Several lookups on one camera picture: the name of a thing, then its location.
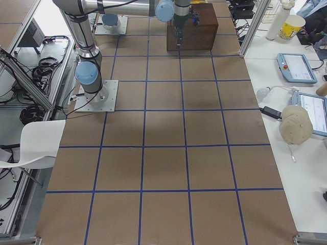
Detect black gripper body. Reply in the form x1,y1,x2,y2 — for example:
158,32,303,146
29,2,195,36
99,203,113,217
173,14,189,35

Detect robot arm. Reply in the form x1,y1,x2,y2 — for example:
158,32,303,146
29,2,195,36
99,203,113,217
53,1,158,104
97,1,200,48

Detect dark brown wooden cabinet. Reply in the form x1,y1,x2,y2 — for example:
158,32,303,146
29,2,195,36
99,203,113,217
166,3,219,51

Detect white light bulb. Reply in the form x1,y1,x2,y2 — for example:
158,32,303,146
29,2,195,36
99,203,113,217
256,87,271,100

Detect yellow popcorn paper cup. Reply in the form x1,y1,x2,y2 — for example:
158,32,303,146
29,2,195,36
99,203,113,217
278,15,306,40

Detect black power adapter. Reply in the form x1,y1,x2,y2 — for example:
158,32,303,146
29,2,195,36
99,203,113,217
260,106,282,119

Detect upper teach pendant tablet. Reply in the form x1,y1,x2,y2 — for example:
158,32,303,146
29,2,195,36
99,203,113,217
276,53,317,84

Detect teach pendant tablet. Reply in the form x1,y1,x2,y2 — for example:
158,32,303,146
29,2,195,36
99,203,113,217
291,92,326,137
276,53,317,84

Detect grey electronics box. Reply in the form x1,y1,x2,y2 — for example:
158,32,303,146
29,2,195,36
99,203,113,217
17,18,45,54

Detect beige baseball cap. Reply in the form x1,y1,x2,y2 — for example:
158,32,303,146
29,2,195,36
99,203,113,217
279,105,313,145

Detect lower teach pendant tablet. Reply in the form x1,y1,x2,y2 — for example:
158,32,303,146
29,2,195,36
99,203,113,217
291,92,326,137

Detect white plastic chair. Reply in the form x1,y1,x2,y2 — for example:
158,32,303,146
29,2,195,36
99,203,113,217
1,120,66,169

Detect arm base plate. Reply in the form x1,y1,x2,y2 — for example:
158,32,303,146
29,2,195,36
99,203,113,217
95,14,128,36
74,80,119,113

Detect aluminium frame post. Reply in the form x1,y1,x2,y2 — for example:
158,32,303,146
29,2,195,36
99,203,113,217
239,0,271,58

